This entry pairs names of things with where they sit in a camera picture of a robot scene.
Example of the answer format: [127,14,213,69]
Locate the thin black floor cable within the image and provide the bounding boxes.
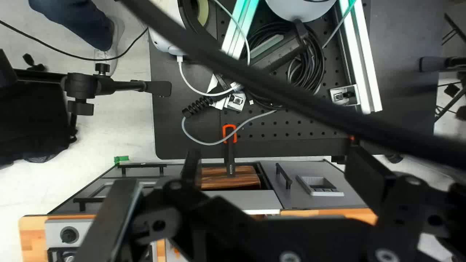
[0,20,150,65]

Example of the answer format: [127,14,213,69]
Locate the blue jeans leg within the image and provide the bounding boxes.
[28,0,118,53]

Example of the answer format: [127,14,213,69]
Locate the bulky black equipment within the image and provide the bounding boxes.
[0,49,82,165]

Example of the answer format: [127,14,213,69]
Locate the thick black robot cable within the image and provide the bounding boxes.
[115,0,466,170]

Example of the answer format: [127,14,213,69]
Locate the wooden toy kitchen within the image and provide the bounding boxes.
[19,158,380,262]

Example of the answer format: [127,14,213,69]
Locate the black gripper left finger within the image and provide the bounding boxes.
[77,151,216,262]

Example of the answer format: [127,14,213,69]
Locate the black camera stand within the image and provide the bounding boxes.
[420,14,466,123]

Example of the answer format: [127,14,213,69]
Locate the short black door handle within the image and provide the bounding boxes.
[274,164,294,191]

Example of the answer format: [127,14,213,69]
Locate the white cable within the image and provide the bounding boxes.
[176,56,245,100]
[181,108,278,148]

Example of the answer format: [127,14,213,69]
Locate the white toy sink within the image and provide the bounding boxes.
[201,188,283,216]

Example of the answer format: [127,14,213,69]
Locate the long black door handle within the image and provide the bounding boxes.
[118,162,168,177]

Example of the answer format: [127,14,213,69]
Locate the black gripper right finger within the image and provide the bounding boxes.
[345,145,466,262]

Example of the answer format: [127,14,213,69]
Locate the black stove knob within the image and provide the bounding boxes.
[60,226,80,245]

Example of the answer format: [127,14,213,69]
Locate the coiled black cables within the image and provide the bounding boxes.
[252,21,337,100]

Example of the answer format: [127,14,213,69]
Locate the aluminium extrusion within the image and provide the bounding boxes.
[220,0,267,60]
[334,0,385,116]

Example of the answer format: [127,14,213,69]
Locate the black perforated breadboard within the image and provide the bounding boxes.
[147,0,436,159]

